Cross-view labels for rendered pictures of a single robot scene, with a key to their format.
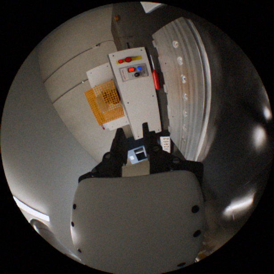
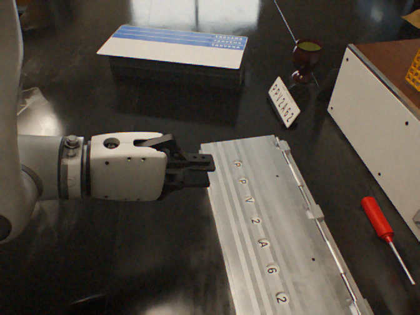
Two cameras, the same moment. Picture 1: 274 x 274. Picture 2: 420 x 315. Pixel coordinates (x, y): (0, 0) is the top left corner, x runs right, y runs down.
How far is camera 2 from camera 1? 46 cm
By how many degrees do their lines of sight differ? 57
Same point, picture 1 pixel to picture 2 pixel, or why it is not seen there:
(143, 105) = (380, 139)
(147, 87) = (399, 187)
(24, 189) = not seen: outside the picture
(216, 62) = (223, 290)
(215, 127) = (205, 214)
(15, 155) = not seen: outside the picture
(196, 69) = (239, 262)
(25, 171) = not seen: outside the picture
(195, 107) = (232, 217)
